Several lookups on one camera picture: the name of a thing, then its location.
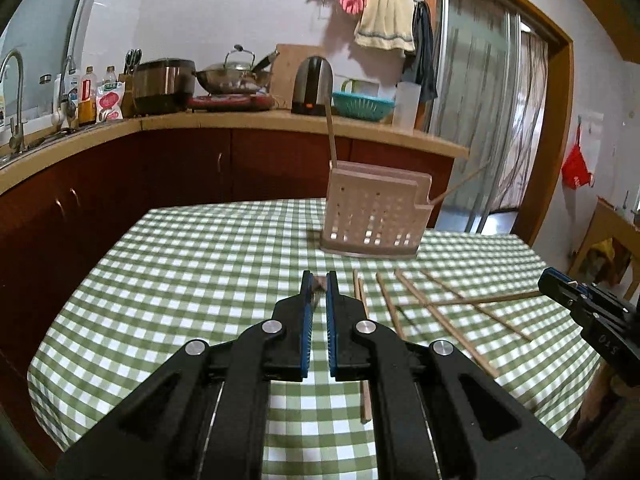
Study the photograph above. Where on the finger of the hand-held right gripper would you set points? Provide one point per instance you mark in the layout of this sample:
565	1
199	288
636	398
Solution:
552	281

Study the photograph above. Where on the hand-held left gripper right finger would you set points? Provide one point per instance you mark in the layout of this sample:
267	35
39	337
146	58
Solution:
332	330

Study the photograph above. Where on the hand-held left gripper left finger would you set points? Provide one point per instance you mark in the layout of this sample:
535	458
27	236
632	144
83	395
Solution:
306	330

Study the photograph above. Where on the wooden chopstick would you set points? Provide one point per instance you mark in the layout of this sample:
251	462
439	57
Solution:
460	184
440	317
500	297
331	135
362	300
387	302
366	405
475	305

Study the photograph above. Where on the beige plastic chopstick holder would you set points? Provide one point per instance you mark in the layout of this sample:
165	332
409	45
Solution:
370	210

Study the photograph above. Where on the yellow cloth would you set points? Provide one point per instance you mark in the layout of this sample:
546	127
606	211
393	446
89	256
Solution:
604	250

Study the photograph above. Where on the wooden side furniture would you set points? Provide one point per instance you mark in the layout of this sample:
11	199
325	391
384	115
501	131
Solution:
600	215

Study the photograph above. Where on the red hanging bag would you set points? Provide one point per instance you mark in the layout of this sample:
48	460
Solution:
575	167

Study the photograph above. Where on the green checked tablecloth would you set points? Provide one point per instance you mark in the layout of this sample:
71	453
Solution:
200	270

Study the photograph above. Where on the patterned curtain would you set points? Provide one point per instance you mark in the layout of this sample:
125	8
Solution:
532	110

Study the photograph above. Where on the sliding glass door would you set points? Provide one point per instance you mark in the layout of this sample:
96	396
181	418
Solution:
475	110

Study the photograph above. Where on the red-brown kitchen cabinets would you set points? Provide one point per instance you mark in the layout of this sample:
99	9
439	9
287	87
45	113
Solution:
175	165

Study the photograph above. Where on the tan kitchen countertop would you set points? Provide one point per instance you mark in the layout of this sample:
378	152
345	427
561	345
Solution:
250	122

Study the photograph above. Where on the teal plastic colander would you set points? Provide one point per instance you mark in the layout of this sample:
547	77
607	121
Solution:
362	106

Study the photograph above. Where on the translucent plastic pitcher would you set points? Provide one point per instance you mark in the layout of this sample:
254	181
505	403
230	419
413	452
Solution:
405	107

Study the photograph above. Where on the red induction cooktop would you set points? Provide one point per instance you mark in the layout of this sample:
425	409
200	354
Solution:
225	103

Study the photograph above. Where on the steel electric kettle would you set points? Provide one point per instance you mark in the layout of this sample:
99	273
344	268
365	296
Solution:
312	87

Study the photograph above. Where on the dark hanging cloth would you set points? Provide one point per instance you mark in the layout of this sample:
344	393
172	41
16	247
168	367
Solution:
425	60

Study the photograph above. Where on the wooden cutting board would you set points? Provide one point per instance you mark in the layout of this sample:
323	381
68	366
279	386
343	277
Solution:
287	75

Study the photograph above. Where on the steel wok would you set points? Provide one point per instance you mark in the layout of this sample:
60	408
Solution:
230	81

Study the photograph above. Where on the steel wok lid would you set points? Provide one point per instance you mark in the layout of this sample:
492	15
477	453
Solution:
239	64

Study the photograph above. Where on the dark rice cooker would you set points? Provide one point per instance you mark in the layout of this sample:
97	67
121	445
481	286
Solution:
162	87

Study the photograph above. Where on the wooden knife block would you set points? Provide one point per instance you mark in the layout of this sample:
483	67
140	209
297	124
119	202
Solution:
127	97

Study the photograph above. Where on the red and white pouch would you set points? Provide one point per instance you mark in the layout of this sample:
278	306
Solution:
110	102

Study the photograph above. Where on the beige towel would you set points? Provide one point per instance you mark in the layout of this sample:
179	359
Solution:
385	20

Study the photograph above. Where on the yellow oil bottle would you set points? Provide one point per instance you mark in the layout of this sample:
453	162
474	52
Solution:
87	105

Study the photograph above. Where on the black scissors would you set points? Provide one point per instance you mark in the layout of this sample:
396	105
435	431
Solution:
132	62

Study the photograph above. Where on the clear seasoning bottle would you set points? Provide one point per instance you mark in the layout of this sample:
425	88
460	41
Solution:
110	77

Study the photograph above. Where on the steel sink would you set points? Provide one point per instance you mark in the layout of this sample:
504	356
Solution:
45	141

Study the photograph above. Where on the white bottle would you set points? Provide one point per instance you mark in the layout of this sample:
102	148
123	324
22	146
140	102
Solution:
73	87

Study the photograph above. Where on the tall steel faucet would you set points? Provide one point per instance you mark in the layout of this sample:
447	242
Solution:
20	115

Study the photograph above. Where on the kitchen window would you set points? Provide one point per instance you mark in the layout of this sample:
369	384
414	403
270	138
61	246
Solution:
45	45

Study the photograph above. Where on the wooden door frame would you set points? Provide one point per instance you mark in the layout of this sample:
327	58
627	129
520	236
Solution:
560	110

